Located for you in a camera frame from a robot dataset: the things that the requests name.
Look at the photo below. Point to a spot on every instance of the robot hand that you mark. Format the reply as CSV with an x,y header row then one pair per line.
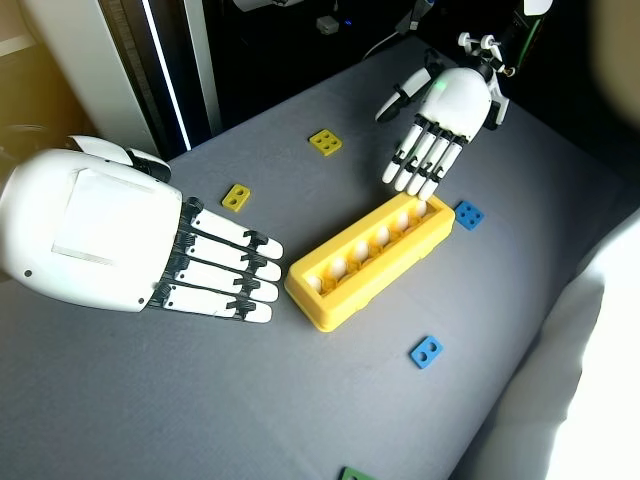
x,y
455,100
90,225

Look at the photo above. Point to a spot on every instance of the yellow egg carton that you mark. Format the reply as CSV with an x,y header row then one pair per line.
x,y
380,280

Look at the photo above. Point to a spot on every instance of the white plastic egg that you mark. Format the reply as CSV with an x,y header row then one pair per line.
x,y
361,248
422,208
404,218
383,233
339,265
314,283

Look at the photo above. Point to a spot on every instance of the blue four-hole block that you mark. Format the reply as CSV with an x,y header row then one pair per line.
x,y
470,226

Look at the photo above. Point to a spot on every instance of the yellow four-hole block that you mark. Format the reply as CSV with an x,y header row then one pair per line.
x,y
326,151

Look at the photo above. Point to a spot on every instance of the yellow two-hole block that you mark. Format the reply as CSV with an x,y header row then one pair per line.
x,y
227,204

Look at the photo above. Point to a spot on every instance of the grey power adapter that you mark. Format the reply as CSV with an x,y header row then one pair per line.
x,y
327,25

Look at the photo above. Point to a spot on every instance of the white light strip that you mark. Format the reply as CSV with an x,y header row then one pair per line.
x,y
167,85

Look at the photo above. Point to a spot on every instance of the white cabinet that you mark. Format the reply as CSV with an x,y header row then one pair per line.
x,y
85,65

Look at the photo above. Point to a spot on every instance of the grey table cloth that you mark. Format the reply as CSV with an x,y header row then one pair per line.
x,y
250,400

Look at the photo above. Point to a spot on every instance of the blue two-hole block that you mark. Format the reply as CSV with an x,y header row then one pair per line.
x,y
426,362

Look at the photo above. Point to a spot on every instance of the white cloth backdrop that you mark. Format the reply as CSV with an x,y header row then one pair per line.
x,y
575,375

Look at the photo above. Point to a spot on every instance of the green four-hole block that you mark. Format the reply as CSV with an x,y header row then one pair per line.
x,y
360,475

